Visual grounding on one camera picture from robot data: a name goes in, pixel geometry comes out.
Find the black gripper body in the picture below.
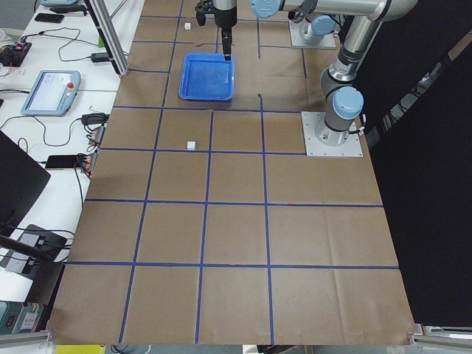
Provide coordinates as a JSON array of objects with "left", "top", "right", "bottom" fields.
[{"left": 212, "top": 0, "right": 237, "bottom": 30}]

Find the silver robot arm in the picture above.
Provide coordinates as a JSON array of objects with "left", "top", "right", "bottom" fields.
[
  {"left": 195, "top": 1, "right": 336, "bottom": 60},
  {"left": 249, "top": 0, "right": 417, "bottom": 147}
]

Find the blue plastic tray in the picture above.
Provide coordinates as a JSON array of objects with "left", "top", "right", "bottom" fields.
[{"left": 178, "top": 52, "right": 235, "bottom": 101}]

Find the black power adapter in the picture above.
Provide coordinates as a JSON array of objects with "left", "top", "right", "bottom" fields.
[{"left": 90, "top": 52, "right": 110, "bottom": 63}]

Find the teach pendant tablet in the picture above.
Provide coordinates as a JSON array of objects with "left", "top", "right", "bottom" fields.
[{"left": 21, "top": 70, "right": 81, "bottom": 117}]

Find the black smartphone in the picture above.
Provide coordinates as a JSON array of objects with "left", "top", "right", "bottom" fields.
[{"left": 44, "top": 155, "right": 80, "bottom": 170}]

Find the black monitor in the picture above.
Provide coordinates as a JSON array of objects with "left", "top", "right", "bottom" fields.
[{"left": 0, "top": 132, "right": 51, "bottom": 237}]

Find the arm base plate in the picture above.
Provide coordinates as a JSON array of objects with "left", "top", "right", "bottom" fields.
[
  {"left": 289, "top": 21, "right": 336, "bottom": 49},
  {"left": 301, "top": 111, "right": 363, "bottom": 158}
]

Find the aluminium frame post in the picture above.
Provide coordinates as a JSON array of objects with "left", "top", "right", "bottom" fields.
[{"left": 84, "top": 0, "right": 129, "bottom": 77}]

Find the usb hub with cables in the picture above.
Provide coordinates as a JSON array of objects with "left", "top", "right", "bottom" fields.
[{"left": 87, "top": 125, "right": 105, "bottom": 145}]

